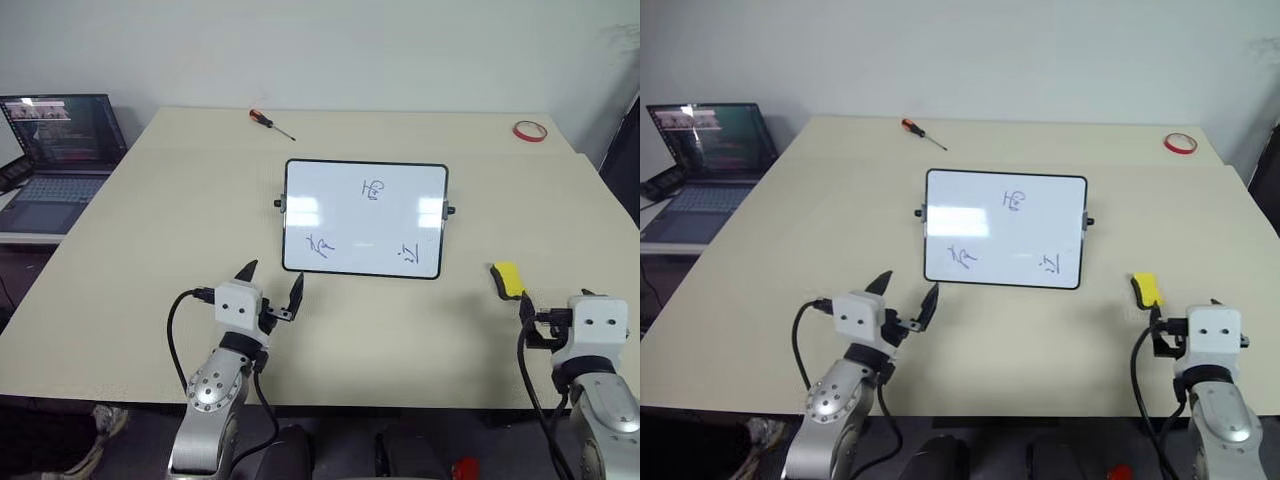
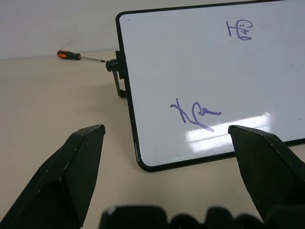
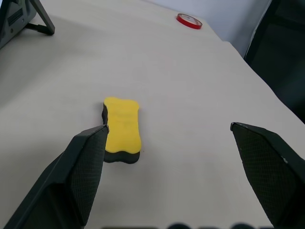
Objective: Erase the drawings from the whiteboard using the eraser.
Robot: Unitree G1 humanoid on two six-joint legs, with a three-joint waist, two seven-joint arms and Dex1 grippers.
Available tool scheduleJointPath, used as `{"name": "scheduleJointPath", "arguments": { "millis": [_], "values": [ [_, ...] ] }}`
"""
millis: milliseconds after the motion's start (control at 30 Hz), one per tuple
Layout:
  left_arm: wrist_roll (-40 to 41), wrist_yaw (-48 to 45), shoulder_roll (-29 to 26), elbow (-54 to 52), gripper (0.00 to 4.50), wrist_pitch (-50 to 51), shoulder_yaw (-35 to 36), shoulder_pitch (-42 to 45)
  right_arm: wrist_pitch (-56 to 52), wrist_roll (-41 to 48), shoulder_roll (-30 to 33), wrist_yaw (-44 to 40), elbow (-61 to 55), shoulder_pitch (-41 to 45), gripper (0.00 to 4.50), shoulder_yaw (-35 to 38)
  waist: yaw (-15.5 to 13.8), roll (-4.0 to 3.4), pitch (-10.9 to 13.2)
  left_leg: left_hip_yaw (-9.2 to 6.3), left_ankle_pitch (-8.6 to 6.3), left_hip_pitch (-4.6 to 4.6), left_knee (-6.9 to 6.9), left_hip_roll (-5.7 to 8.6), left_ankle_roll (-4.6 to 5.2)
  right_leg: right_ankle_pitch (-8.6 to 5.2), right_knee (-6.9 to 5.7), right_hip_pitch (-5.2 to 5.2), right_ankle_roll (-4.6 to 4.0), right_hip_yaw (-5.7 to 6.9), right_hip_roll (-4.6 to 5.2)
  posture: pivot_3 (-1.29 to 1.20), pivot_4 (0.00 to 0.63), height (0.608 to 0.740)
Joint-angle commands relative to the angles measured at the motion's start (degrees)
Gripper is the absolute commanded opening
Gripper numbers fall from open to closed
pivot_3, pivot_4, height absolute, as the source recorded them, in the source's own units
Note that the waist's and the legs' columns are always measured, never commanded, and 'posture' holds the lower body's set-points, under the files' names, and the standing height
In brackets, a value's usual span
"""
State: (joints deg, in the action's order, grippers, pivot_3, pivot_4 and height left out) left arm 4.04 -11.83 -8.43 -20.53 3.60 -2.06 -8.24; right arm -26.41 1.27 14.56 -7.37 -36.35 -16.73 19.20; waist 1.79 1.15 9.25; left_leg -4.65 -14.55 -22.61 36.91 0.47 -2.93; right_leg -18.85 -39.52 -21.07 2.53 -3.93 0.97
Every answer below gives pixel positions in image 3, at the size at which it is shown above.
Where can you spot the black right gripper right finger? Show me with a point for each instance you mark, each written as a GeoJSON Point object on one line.
{"type": "Point", "coordinates": [269, 171]}

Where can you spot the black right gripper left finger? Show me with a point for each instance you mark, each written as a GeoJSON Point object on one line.
{"type": "Point", "coordinates": [71, 181]}

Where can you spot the yellow and black eraser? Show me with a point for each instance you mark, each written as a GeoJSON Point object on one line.
{"type": "Point", "coordinates": [124, 128]}

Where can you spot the red tape roll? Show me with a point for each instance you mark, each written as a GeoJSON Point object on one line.
{"type": "Point", "coordinates": [189, 21]}

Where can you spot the black office chair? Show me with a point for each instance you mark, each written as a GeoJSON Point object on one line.
{"type": "Point", "coordinates": [278, 47]}

